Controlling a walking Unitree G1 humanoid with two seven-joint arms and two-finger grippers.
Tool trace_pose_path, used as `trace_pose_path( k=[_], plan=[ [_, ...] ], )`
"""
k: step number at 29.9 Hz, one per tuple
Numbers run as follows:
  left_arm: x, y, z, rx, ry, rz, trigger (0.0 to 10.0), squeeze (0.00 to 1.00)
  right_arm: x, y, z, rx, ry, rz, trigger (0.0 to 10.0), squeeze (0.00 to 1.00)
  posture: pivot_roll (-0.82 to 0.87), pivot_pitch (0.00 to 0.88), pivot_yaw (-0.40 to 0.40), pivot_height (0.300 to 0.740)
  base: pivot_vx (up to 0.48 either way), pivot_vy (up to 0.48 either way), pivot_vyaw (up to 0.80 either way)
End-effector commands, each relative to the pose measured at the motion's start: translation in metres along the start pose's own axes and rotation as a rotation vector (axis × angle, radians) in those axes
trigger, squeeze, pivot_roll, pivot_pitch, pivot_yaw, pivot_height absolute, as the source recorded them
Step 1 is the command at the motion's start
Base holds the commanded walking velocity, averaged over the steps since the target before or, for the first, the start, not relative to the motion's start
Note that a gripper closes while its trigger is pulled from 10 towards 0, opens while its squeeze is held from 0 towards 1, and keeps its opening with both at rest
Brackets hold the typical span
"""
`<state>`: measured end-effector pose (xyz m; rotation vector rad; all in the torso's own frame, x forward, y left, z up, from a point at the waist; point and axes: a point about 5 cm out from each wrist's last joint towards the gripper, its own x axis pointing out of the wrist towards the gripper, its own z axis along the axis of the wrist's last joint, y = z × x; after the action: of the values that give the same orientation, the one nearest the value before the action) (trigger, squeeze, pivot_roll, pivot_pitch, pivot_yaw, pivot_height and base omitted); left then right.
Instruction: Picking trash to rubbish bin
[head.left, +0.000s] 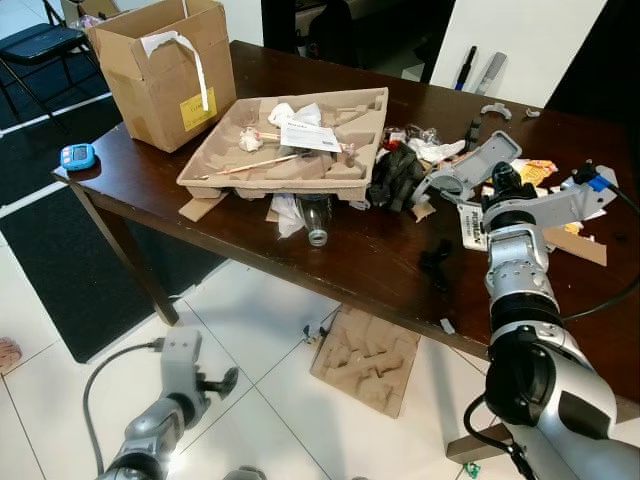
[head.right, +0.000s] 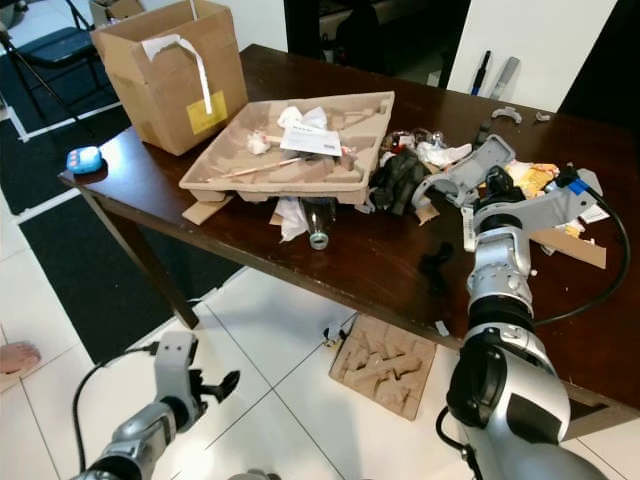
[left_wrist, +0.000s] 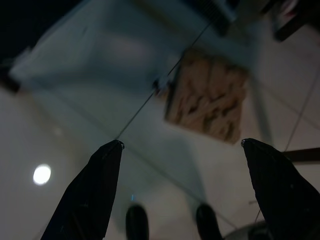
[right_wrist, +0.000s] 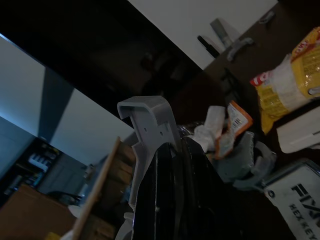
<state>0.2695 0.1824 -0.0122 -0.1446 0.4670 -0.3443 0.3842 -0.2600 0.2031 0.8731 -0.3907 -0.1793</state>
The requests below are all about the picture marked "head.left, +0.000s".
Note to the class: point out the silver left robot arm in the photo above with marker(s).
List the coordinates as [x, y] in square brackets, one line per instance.
[150, 435]

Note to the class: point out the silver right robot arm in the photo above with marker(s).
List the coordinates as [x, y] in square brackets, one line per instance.
[520, 270]

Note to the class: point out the yellow orange snack wrapper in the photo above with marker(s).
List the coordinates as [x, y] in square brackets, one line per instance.
[538, 172]

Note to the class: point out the white printed tag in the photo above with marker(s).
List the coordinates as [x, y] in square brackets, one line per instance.
[472, 228]

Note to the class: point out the tiny grey plastic piece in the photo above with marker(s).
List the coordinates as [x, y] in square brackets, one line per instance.
[532, 112]

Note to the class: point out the small grey arched clip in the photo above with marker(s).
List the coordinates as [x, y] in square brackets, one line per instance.
[496, 108]

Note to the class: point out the crumpled clear plastic wrapper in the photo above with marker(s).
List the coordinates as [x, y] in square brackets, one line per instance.
[435, 148]

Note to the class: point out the grey robot foot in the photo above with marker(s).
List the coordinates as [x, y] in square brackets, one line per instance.
[245, 473]

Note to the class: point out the flat brown cardboard piece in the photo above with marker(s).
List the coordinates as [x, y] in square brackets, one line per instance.
[580, 247]

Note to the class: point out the crumpled black plastic bag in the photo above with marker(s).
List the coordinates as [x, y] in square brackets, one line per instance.
[395, 180]

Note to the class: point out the grey marker pen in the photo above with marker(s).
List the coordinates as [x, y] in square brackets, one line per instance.
[491, 73]

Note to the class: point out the black marker pen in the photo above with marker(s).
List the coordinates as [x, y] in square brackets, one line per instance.
[466, 68]

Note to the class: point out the small moulded pulp insert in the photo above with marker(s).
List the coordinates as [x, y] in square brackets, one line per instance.
[365, 360]

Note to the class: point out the white board panel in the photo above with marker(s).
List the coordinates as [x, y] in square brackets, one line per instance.
[540, 40]

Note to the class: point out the tiny white scrap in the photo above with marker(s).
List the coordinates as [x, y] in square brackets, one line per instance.
[447, 326]

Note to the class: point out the dark brown wooden table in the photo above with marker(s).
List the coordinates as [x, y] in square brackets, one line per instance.
[380, 270]

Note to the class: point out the black floor mat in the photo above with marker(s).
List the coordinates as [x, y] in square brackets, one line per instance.
[80, 280]
[40, 150]

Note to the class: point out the white crumpled tissue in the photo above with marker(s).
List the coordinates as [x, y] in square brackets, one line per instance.
[287, 218]

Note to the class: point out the small brown cardboard scrap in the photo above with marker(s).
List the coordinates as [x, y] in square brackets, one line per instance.
[203, 208]

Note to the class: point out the clear plastic bottle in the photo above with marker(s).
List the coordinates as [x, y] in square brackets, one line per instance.
[315, 220]

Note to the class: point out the person's bare foot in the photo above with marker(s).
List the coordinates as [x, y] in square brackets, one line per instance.
[9, 355]

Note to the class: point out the white printed card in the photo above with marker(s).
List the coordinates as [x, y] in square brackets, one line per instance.
[308, 136]

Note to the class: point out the moulded pulp packaging tray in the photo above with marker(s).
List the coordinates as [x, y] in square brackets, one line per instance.
[300, 172]

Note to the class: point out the thin wooden stick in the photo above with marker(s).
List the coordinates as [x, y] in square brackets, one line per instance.
[250, 166]

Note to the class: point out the crumpled white paper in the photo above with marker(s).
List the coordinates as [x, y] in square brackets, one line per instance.
[295, 113]

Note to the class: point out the small white paper ball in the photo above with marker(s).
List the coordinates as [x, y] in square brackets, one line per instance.
[250, 140]

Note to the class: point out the small green scrap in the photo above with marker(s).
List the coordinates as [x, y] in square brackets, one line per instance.
[472, 469]

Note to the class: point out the small blue digital timer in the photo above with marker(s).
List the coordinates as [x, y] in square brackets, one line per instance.
[77, 156]

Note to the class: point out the open brown cardboard box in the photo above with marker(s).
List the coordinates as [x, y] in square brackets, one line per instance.
[160, 95]

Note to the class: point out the white paper strip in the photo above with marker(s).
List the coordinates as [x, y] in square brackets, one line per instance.
[197, 60]

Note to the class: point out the black folding chair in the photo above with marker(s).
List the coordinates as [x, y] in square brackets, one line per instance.
[40, 42]

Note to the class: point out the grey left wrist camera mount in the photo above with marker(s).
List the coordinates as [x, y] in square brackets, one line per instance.
[180, 360]

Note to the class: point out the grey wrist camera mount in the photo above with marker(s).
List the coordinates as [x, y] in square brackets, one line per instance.
[180, 360]
[565, 205]

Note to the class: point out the grey plastic bracket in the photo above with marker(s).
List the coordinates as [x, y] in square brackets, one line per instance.
[470, 165]

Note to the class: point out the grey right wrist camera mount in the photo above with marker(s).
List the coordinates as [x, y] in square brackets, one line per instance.
[565, 205]

